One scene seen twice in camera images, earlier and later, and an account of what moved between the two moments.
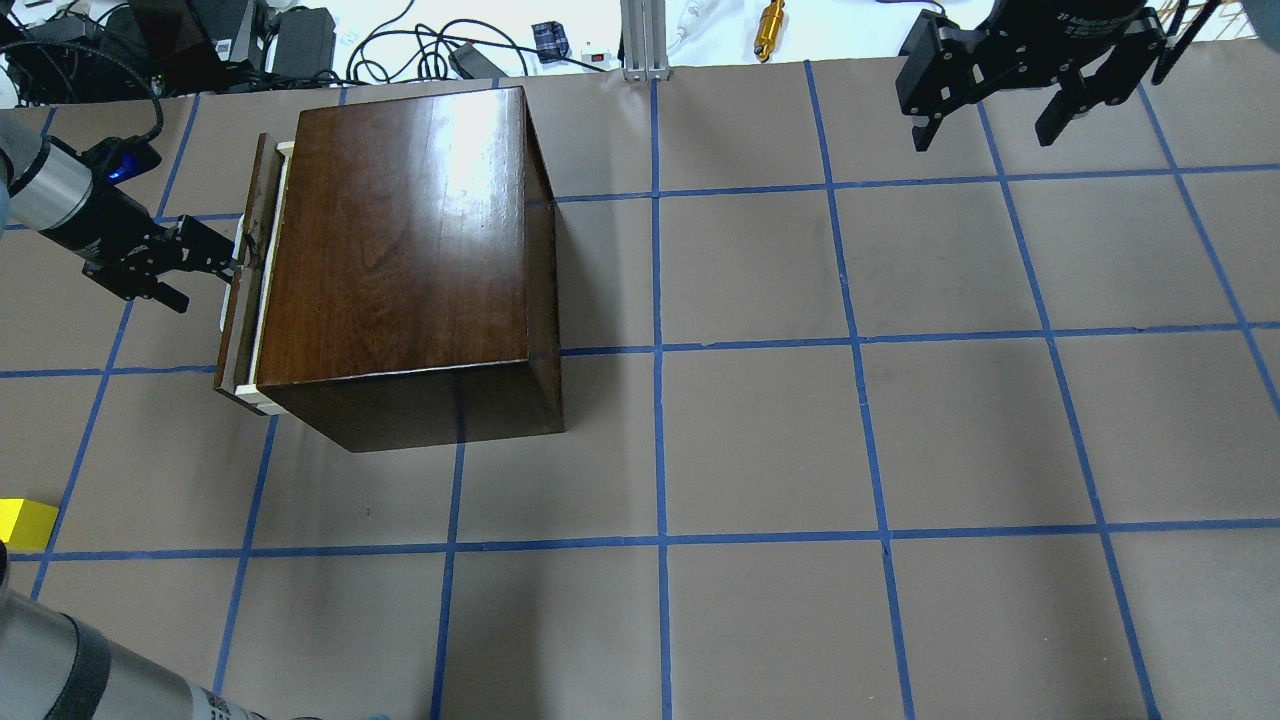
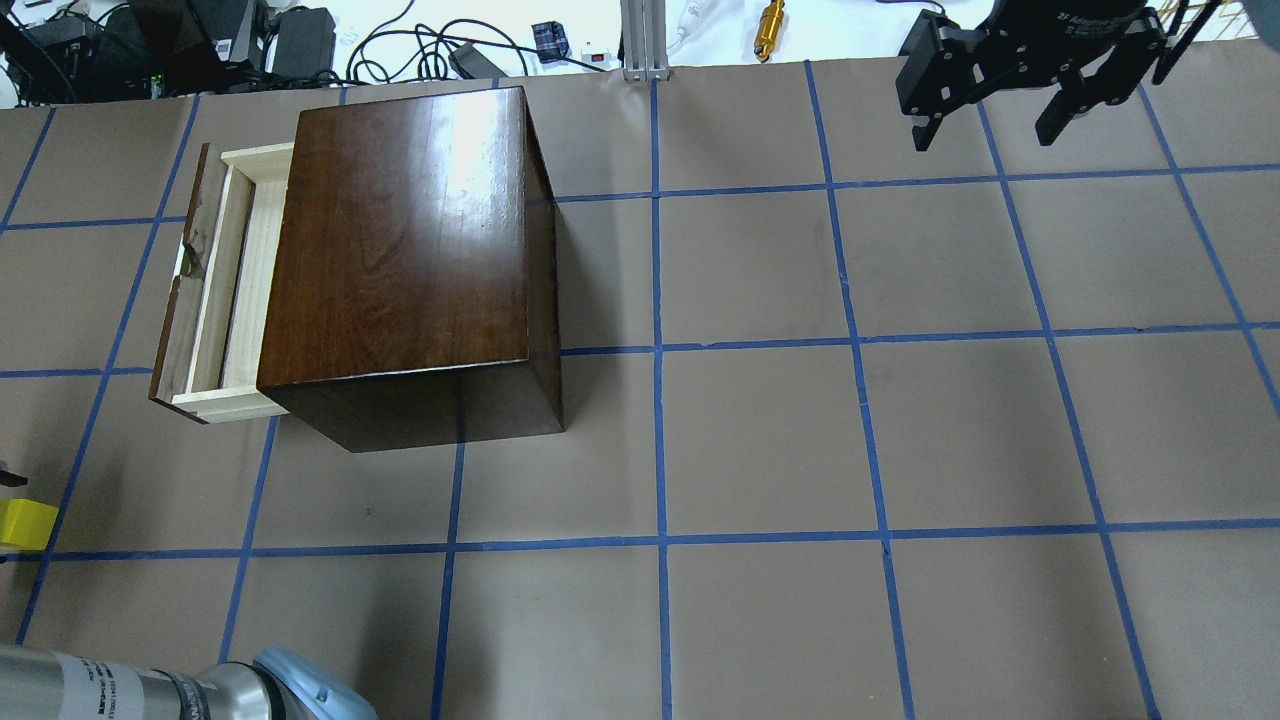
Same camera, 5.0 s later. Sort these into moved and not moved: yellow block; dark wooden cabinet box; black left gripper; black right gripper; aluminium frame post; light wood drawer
Moved: black left gripper; light wood drawer
Not moved: dark wooden cabinet box; black right gripper; aluminium frame post; yellow block
